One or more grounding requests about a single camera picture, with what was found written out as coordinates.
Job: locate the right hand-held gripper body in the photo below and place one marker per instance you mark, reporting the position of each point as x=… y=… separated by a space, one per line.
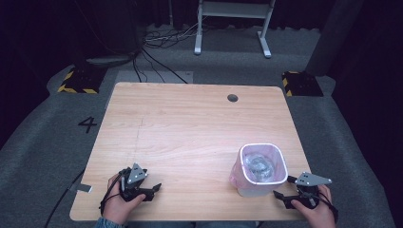
x=309 y=185

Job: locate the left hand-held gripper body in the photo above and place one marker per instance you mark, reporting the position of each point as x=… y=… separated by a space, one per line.
x=137 y=175

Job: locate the white trash bin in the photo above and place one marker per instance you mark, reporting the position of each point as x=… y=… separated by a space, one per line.
x=263 y=186

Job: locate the pink bin bag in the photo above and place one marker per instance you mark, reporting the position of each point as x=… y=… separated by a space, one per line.
x=236 y=177

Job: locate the person's right hand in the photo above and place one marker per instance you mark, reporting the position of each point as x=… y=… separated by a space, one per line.
x=316 y=213

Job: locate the person's left hand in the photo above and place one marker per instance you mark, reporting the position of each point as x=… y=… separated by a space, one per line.
x=118 y=207

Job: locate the crumpled clear plastic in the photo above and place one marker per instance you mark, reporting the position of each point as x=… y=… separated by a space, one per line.
x=259 y=167

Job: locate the person's legs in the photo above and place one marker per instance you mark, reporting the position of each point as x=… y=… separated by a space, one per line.
x=190 y=224

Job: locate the grey tape piece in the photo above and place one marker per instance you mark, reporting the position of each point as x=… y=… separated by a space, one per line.
x=85 y=188

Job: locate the black yellow striped base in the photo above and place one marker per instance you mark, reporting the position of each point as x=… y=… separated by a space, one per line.
x=80 y=80
x=302 y=84

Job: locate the grey pillar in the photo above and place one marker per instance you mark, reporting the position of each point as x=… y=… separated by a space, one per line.
x=332 y=34

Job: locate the white metal stand frame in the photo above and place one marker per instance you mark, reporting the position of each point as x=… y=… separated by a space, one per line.
x=233 y=9

